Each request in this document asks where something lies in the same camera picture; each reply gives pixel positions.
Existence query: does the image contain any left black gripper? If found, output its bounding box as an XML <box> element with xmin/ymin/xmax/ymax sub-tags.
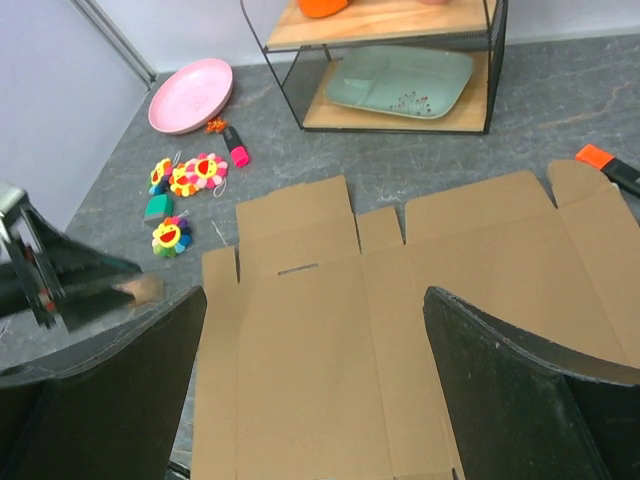
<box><xmin>1</xmin><ymin>182</ymin><xmax>142</xmax><ymax>329</ymax></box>

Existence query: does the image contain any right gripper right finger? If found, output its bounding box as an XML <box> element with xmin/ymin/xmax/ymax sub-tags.
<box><xmin>423</xmin><ymin>287</ymin><xmax>639</xmax><ymax>479</ymax></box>

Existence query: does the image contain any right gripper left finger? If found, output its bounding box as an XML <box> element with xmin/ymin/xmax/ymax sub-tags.
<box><xmin>1</xmin><ymin>286</ymin><xmax>207</xmax><ymax>479</ymax></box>

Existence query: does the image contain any brown cardboard box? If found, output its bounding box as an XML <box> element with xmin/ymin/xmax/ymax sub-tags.
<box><xmin>191</xmin><ymin>160</ymin><xmax>639</xmax><ymax>479</ymax></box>

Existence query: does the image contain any lower rainbow flower plush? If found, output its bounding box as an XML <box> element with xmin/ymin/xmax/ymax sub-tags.
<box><xmin>151</xmin><ymin>216</ymin><xmax>193</xmax><ymax>258</ymax></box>

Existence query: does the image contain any rainbow flower plush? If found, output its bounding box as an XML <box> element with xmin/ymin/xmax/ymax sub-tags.
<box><xmin>151</xmin><ymin>216</ymin><xmax>193</xmax><ymax>258</ymax></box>
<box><xmin>149</xmin><ymin>158</ymin><xmax>173</xmax><ymax>196</ymax></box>

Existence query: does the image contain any teal green eraser block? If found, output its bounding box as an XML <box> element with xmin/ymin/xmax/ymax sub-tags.
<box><xmin>143</xmin><ymin>194</ymin><xmax>174</xmax><ymax>228</ymax></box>

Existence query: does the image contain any left rainbow flower plush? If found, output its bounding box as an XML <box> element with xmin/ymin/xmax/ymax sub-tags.
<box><xmin>149</xmin><ymin>158</ymin><xmax>173</xmax><ymax>196</ymax></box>

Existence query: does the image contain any middle orange flower plush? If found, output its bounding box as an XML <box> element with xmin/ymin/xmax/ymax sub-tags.
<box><xmin>169</xmin><ymin>163</ymin><xmax>199</xmax><ymax>197</ymax></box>

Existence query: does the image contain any pink petal flower plush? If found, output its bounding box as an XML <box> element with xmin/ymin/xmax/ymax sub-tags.
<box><xmin>186</xmin><ymin>153</ymin><xmax>229</xmax><ymax>190</ymax></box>

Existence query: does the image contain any pink black highlighter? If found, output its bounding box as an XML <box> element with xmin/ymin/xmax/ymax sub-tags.
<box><xmin>222</xmin><ymin>125</ymin><xmax>250</xmax><ymax>168</ymax></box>

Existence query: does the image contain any small orange bow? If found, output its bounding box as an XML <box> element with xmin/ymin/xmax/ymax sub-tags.
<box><xmin>205</xmin><ymin>117</ymin><xmax>229</xmax><ymax>134</ymax></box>

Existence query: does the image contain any pink round plate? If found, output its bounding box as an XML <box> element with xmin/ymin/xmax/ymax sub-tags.
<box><xmin>148</xmin><ymin>58</ymin><xmax>234</xmax><ymax>135</ymax></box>

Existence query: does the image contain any orange black highlighter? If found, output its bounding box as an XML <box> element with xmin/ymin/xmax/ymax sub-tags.
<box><xmin>575</xmin><ymin>144</ymin><xmax>640</xmax><ymax>197</ymax></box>

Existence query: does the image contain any teal divided tray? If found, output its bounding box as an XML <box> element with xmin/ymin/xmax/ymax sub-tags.
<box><xmin>324</xmin><ymin>45</ymin><xmax>474</xmax><ymax>120</ymax></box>

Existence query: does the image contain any orange enamel mug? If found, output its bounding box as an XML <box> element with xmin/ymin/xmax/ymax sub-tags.
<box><xmin>296</xmin><ymin>0</ymin><xmax>351</xmax><ymax>19</ymax></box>

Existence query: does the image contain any black wire wooden shelf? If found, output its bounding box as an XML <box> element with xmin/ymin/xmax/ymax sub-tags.
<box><xmin>240</xmin><ymin>1</ymin><xmax>508</xmax><ymax>135</ymax></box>

